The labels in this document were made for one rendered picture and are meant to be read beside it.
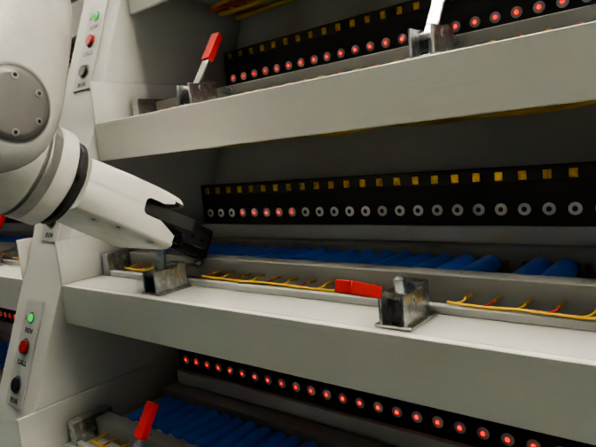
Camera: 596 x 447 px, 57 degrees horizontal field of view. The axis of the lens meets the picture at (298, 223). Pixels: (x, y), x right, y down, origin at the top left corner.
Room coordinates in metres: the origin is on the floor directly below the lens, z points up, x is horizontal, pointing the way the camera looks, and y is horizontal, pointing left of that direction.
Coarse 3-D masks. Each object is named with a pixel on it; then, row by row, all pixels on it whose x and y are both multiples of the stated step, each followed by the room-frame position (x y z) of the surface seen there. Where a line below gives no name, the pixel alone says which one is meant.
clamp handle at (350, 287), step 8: (336, 280) 0.33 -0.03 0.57; (344, 280) 0.32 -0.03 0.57; (352, 280) 0.32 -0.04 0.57; (400, 280) 0.37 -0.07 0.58; (336, 288) 0.32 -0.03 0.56; (344, 288) 0.32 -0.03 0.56; (352, 288) 0.32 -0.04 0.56; (360, 288) 0.33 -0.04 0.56; (368, 288) 0.33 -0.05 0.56; (376, 288) 0.34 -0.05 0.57; (400, 288) 0.37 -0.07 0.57; (360, 296) 0.34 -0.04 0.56; (368, 296) 0.33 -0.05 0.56; (376, 296) 0.34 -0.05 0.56; (384, 296) 0.35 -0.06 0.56; (392, 296) 0.36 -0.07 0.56; (400, 296) 0.37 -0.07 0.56
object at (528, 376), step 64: (64, 256) 0.63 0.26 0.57; (128, 256) 0.68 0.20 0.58; (128, 320) 0.56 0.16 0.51; (192, 320) 0.50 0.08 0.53; (256, 320) 0.44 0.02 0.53; (320, 320) 0.41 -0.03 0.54; (448, 320) 0.38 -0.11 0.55; (384, 384) 0.38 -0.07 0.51; (448, 384) 0.35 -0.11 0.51; (512, 384) 0.32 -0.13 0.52; (576, 384) 0.30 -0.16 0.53
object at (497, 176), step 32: (224, 192) 0.70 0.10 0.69; (256, 192) 0.67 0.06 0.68; (288, 192) 0.64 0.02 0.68; (320, 192) 0.61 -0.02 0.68; (352, 192) 0.58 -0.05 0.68; (384, 192) 0.56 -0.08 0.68; (416, 192) 0.53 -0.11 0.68; (448, 192) 0.51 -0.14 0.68; (480, 192) 0.49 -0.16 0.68; (512, 192) 0.47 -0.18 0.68; (544, 192) 0.46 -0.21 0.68; (576, 192) 0.44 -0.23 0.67; (384, 224) 0.57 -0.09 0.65; (416, 224) 0.54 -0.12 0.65; (448, 224) 0.52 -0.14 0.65; (480, 224) 0.50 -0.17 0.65; (512, 224) 0.48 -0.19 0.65; (544, 224) 0.47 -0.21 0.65; (576, 224) 0.45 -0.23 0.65
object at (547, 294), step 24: (144, 264) 0.66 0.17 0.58; (216, 264) 0.57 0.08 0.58; (240, 264) 0.55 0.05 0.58; (264, 264) 0.52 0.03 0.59; (288, 264) 0.50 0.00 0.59; (312, 264) 0.49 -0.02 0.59; (336, 264) 0.48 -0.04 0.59; (360, 264) 0.47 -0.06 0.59; (312, 288) 0.47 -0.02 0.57; (384, 288) 0.44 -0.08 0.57; (432, 288) 0.41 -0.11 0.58; (456, 288) 0.40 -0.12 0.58; (480, 288) 0.39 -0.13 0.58; (504, 288) 0.38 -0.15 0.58; (528, 288) 0.36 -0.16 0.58; (552, 288) 0.35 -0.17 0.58; (576, 288) 0.34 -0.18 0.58; (552, 312) 0.34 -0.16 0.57; (576, 312) 0.35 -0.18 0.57
